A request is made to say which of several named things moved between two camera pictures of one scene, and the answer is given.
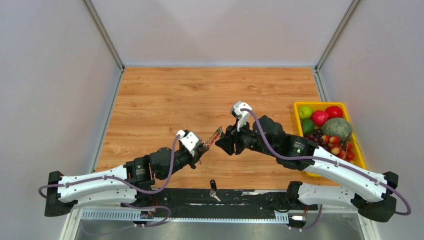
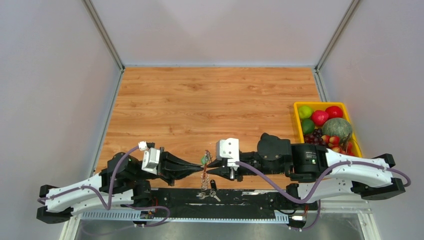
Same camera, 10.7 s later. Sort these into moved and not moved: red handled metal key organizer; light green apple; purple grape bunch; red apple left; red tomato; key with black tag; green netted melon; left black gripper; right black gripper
Moved: right black gripper; red handled metal key organizer; left black gripper
Not moved: key with black tag; light green apple; green netted melon; red tomato; red apple left; purple grape bunch
